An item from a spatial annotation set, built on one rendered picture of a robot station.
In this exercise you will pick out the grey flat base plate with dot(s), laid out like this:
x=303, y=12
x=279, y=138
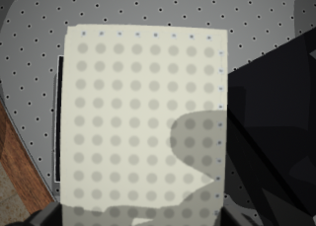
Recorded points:
x=32, y=34

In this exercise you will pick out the black rectangular frame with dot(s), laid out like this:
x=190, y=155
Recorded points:
x=57, y=119

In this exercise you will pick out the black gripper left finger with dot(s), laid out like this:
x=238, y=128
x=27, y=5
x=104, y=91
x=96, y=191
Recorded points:
x=51, y=215

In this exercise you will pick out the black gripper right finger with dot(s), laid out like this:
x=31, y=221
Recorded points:
x=230, y=216

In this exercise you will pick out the cream rectangular well plate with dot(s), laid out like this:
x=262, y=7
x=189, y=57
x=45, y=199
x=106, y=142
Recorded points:
x=143, y=126

